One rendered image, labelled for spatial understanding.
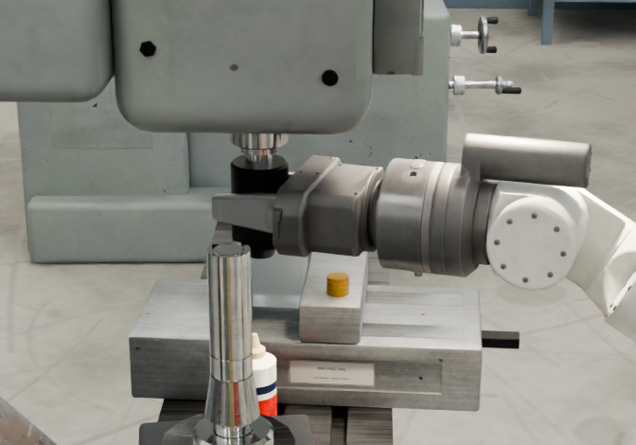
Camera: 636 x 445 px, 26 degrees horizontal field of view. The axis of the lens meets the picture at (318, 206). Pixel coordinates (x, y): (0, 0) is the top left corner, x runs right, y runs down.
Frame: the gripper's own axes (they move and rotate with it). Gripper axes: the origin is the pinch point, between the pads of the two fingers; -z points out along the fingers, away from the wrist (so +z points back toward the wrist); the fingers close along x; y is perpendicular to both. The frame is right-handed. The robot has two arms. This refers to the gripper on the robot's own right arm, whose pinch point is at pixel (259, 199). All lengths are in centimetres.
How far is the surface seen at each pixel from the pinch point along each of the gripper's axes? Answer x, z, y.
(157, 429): 22.3, 0.2, 9.2
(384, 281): -49, -2, 28
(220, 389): 35.1, 10.1, -1.8
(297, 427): 19.2, 9.4, 9.2
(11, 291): -224, -158, 122
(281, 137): 0.9, 2.3, -5.8
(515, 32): -593, -73, 122
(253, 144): 2.4, 0.4, -5.5
